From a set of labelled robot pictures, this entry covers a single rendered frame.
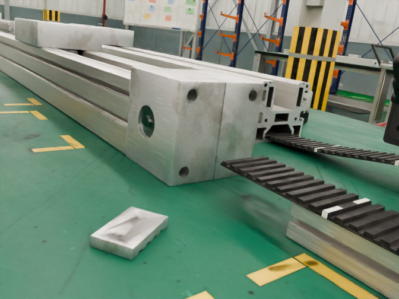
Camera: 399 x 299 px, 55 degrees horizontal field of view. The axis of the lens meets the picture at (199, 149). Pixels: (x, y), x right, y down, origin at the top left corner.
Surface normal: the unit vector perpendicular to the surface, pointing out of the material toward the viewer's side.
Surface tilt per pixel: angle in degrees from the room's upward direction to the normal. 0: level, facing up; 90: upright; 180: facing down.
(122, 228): 0
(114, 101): 90
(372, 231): 0
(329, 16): 90
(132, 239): 0
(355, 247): 90
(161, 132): 90
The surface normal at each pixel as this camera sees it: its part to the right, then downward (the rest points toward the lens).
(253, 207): 0.11, -0.95
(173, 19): -0.54, 0.18
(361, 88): -0.80, 0.08
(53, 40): 0.59, 0.29
